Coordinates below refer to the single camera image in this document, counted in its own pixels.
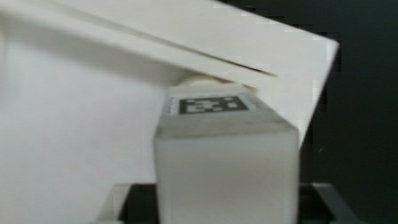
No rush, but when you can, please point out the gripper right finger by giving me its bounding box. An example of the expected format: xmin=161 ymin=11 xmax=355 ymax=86
xmin=297 ymin=183 xmax=368 ymax=224

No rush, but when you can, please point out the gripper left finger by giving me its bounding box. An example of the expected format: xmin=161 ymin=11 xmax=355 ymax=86
xmin=96 ymin=183 xmax=160 ymax=224

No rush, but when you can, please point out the white table leg with tag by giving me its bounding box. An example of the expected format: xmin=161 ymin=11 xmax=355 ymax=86
xmin=154 ymin=77 xmax=298 ymax=224

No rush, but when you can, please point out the white square table top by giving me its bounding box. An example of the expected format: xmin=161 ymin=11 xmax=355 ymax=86
xmin=0 ymin=0 xmax=337 ymax=224

